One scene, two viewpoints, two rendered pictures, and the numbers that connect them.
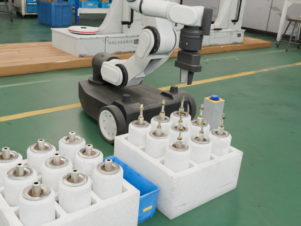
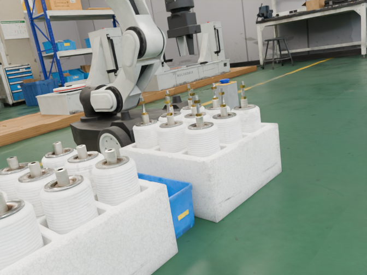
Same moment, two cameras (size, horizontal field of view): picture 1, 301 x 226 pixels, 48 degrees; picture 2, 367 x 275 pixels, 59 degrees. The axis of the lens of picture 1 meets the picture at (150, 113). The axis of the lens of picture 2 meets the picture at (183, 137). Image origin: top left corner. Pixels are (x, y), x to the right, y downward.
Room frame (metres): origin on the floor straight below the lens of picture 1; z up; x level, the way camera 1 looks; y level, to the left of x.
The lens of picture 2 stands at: (0.25, 0.01, 0.46)
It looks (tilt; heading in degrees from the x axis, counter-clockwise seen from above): 15 degrees down; 355
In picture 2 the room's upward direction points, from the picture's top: 9 degrees counter-clockwise
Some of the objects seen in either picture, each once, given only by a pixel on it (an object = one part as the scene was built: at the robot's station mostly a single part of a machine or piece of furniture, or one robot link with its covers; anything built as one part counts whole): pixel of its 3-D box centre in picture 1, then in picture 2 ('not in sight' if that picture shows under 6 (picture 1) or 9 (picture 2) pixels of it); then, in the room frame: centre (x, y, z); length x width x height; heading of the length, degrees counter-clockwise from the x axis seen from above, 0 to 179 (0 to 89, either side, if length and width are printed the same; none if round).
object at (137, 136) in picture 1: (139, 143); (151, 149); (1.32, 0.04, 0.16); 0.10 x 0.10 x 0.18
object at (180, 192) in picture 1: (175, 162); (202, 160); (1.31, -0.13, 0.09); 0.39 x 0.39 x 0.18; 41
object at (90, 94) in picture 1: (125, 88); (123, 113); (1.99, 0.17, 0.19); 0.64 x 0.52 x 0.33; 42
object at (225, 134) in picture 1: (220, 133); (244, 107); (1.30, -0.29, 0.25); 0.08 x 0.08 x 0.01
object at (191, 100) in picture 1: (182, 107); not in sight; (1.99, -0.19, 0.10); 0.20 x 0.05 x 0.20; 42
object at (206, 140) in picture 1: (200, 139); (224, 115); (1.22, -0.20, 0.25); 0.08 x 0.08 x 0.01
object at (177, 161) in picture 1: (176, 167); (205, 156); (1.14, -0.12, 0.16); 0.10 x 0.10 x 0.18
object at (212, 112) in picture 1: (209, 129); (229, 120); (1.55, -0.30, 0.16); 0.07 x 0.07 x 0.31; 41
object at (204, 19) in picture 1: (197, 22); not in sight; (1.31, -0.14, 0.69); 0.11 x 0.11 x 0.11; 63
